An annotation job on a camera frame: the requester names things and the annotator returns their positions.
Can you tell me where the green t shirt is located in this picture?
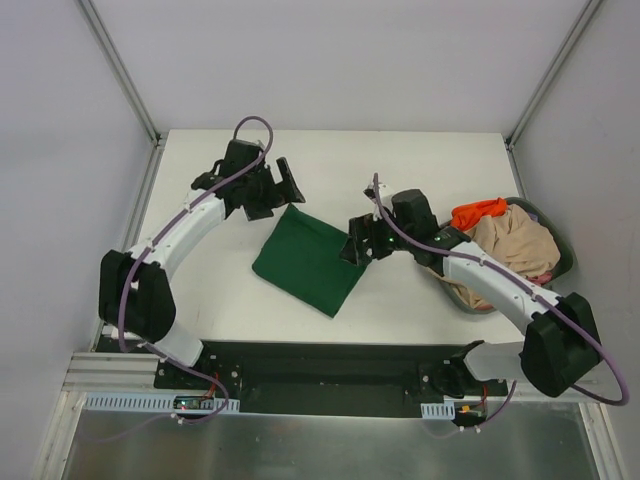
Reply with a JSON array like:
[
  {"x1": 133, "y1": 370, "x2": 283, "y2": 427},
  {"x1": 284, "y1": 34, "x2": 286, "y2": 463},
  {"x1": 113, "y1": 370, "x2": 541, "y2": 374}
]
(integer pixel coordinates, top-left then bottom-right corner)
[{"x1": 252, "y1": 205, "x2": 366, "y2": 318}]

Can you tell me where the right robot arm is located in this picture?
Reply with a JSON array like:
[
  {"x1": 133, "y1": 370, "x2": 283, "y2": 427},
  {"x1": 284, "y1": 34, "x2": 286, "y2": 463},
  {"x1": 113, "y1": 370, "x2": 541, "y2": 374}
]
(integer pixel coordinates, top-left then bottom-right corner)
[{"x1": 340, "y1": 186, "x2": 602, "y2": 397}]

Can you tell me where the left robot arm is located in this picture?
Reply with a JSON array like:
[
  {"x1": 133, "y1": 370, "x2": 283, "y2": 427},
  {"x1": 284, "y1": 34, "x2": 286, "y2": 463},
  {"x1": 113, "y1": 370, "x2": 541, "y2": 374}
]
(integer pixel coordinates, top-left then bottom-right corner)
[{"x1": 98, "y1": 139, "x2": 305, "y2": 389}]

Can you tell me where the orange t shirt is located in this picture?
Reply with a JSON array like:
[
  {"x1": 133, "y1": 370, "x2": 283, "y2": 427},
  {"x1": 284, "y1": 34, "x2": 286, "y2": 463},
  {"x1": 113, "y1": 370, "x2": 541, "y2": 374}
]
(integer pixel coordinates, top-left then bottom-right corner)
[{"x1": 450, "y1": 198, "x2": 508, "y2": 232}]

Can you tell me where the beige t shirt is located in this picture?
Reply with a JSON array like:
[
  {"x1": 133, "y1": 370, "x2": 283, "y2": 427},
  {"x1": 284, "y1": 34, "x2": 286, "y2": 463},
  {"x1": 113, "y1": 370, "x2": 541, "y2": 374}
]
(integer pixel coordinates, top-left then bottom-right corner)
[{"x1": 424, "y1": 205, "x2": 561, "y2": 311}]

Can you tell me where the pink t shirt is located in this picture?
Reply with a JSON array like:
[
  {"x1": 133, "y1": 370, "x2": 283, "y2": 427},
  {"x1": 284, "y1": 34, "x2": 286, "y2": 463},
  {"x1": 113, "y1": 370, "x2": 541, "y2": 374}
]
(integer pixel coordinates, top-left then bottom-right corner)
[{"x1": 528, "y1": 271, "x2": 553, "y2": 286}]

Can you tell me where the grey laundry basket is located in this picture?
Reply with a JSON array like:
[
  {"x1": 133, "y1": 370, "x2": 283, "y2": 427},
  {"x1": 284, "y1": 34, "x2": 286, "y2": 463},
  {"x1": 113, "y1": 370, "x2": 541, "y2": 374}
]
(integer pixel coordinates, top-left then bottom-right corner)
[{"x1": 439, "y1": 196, "x2": 577, "y2": 317}]

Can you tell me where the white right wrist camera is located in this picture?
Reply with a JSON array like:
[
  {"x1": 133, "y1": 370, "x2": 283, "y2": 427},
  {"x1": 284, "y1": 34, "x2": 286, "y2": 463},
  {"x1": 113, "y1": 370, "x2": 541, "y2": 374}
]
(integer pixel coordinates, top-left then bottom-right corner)
[{"x1": 363, "y1": 182, "x2": 396, "y2": 202}]

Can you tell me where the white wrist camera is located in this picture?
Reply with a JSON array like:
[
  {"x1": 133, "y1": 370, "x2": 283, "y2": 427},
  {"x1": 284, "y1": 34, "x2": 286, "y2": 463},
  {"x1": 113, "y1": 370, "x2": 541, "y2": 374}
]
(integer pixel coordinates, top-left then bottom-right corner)
[
  {"x1": 252, "y1": 140, "x2": 266, "y2": 151},
  {"x1": 363, "y1": 182, "x2": 396, "y2": 202}
]

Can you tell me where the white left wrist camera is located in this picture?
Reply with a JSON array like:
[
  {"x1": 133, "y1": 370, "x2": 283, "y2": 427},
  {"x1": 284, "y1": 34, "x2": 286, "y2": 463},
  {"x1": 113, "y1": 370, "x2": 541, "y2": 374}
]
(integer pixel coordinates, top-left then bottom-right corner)
[{"x1": 252, "y1": 140, "x2": 266, "y2": 151}]

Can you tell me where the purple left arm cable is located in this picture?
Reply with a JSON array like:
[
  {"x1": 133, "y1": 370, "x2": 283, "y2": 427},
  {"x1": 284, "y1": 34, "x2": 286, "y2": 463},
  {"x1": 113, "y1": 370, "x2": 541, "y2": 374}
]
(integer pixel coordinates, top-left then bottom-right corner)
[{"x1": 79, "y1": 117, "x2": 275, "y2": 444}]

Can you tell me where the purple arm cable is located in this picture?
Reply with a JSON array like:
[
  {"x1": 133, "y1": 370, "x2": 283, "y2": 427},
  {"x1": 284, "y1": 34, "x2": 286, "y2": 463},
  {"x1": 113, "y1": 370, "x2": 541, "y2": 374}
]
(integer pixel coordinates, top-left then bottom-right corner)
[
  {"x1": 79, "y1": 117, "x2": 275, "y2": 444},
  {"x1": 372, "y1": 173, "x2": 631, "y2": 440}
]

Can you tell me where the left aluminium side rail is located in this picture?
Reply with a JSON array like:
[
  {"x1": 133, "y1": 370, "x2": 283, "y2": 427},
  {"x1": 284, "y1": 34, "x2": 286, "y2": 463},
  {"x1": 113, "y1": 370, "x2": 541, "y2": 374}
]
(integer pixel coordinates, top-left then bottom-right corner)
[{"x1": 83, "y1": 136, "x2": 165, "y2": 352}]

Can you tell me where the aluminium side rail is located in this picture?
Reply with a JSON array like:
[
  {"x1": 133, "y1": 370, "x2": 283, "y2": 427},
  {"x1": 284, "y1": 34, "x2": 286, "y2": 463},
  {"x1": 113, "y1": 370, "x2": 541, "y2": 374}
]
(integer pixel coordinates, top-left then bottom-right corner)
[
  {"x1": 83, "y1": 136, "x2": 165, "y2": 352},
  {"x1": 507, "y1": 147, "x2": 574, "y2": 361}
]

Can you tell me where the right aluminium side rail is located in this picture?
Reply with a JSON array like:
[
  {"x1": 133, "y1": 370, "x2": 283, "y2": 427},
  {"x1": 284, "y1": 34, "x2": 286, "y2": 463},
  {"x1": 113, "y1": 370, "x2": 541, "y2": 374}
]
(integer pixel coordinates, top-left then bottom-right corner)
[{"x1": 507, "y1": 147, "x2": 574, "y2": 361}]

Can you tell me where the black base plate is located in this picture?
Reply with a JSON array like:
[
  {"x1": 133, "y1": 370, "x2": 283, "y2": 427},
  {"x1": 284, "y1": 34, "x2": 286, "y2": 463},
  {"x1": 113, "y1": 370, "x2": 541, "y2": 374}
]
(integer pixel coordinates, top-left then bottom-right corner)
[{"x1": 153, "y1": 341, "x2": 507, "y2": 418}]

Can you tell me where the right white cable duct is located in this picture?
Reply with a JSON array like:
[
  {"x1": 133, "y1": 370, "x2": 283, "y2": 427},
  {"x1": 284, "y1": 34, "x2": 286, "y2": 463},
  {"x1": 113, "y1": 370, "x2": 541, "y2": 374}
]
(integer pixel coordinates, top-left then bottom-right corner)
[{"x1": 420, "y1": 401, "x2": 456, "y2": 421}]

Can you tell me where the white cable duct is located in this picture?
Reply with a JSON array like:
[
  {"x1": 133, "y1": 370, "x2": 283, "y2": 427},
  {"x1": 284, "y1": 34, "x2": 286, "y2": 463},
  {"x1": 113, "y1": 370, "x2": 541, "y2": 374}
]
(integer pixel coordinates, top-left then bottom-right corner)
[
  {"x1": 84, "y1": 392, "x2": 240, "y2": 416},
  {"x1": 420, "y1": 401, "x2": 456, "y2": 421}
]

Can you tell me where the right aluminium frame post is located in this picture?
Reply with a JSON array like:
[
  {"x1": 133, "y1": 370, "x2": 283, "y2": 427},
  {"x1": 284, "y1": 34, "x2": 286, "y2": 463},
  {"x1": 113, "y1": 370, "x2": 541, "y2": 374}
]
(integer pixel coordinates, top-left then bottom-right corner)
[{"x1": 505, "y1": 0, "x2": 605, "y2": 152}]

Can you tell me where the aluminium frame post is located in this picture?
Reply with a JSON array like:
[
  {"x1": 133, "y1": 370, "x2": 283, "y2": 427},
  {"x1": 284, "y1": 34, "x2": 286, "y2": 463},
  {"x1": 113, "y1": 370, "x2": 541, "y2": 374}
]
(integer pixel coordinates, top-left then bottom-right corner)
[
  {"x1": 505, "y1": 0, "x2": 605, "y2": 152},
  {"x1": 75, "y1": 0, "x2": 163, "y2": 146}
]

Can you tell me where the left white cable duct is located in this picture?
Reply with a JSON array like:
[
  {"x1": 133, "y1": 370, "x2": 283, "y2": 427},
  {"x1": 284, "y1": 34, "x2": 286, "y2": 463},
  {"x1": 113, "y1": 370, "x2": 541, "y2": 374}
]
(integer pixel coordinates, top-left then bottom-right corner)
[{"x1": 84, "y1": 392, "x2": 240, "y2": 416}]

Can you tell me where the left aluminium frame post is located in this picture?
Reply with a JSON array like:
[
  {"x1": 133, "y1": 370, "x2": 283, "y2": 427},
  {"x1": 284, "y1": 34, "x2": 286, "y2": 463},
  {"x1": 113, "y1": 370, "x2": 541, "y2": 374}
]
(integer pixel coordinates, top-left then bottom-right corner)
[{"x1": 75, "y1": 0, "x2": 163, "y2": 146}]

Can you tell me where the front aluminium rail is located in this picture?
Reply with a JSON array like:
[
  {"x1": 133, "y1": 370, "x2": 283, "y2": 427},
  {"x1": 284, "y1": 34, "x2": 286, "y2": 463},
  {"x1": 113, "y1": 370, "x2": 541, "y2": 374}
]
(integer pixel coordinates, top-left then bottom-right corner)
[{"x1": 63, "y1": 352, "x2": 607, "y2": 403}]

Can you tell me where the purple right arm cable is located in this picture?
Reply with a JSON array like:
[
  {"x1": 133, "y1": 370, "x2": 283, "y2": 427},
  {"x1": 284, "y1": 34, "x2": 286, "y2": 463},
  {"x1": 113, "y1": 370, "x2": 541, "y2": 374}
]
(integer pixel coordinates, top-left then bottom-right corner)
[{"x1": 372, "y1": 173, "x2": 631, "y2": 440}]

